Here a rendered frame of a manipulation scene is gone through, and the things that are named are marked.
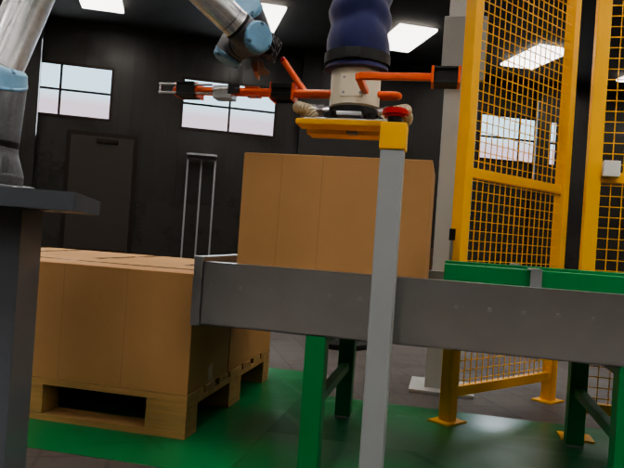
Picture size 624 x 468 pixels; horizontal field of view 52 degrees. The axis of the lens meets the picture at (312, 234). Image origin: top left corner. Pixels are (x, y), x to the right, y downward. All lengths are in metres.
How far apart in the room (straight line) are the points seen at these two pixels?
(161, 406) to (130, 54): 9.72
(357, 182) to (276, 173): 0.26
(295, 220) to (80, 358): 0.88
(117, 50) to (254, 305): 9.91
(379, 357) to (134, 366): 0.92
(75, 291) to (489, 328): 1.36
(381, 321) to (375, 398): 0.20
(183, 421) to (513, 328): 1.09
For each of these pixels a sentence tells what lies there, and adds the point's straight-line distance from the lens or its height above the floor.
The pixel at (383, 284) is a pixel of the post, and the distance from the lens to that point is 1.67.
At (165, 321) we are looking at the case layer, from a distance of 2.21.
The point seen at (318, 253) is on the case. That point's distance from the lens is 2.03.
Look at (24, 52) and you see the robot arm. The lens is 1.87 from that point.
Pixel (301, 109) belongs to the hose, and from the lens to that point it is 2.16.
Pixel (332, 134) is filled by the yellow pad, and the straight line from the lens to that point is 2.30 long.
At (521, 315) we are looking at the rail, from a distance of 1.86.
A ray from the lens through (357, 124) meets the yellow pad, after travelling 2.10.
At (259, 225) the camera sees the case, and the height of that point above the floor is 0.72.
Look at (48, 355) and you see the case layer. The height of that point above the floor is 0.22.
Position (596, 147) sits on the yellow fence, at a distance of 2.67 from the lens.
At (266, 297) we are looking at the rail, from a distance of 1.92.
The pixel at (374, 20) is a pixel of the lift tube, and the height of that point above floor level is 1.41.
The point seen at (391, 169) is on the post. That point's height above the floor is 0.88.
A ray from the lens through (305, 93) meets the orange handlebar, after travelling 2.26.
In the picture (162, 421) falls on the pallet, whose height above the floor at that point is 0.05.
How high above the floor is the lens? 0.69
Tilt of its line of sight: level
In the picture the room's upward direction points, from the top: 4 degrees clockwise
